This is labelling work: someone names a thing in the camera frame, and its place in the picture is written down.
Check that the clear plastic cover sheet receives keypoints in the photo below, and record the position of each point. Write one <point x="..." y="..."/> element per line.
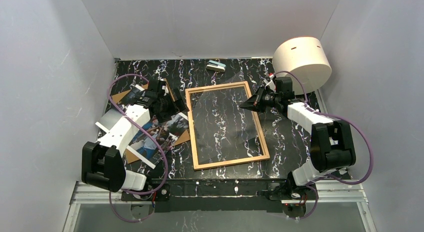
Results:
<point x="225" y="124"/>

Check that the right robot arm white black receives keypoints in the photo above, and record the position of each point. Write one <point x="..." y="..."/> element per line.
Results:
<point x="331" y="143"/>

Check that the brown cardboard backing board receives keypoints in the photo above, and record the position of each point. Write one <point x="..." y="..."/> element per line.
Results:
<point x="128" y="97"/>

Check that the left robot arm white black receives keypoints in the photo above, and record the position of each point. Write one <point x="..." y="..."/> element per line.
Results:
<point x="102" y="160"/>

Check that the white cylindrical container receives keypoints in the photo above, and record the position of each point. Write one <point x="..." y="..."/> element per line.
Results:
<point x="303" y="59"/>

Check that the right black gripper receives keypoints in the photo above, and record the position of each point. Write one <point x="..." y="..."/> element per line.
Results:
<point x="261" y="100"/>

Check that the light wooden picture frame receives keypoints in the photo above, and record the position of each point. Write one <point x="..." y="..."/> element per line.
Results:
<point x="225" y="166"/>

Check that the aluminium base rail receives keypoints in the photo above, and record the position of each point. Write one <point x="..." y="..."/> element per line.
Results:
<point x="329" y="191"/>

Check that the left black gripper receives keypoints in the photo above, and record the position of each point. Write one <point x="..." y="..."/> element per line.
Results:
<point x="171" y="103"/>

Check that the printed street photo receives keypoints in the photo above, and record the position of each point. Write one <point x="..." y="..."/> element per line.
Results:
<point x="155" y="138"/>

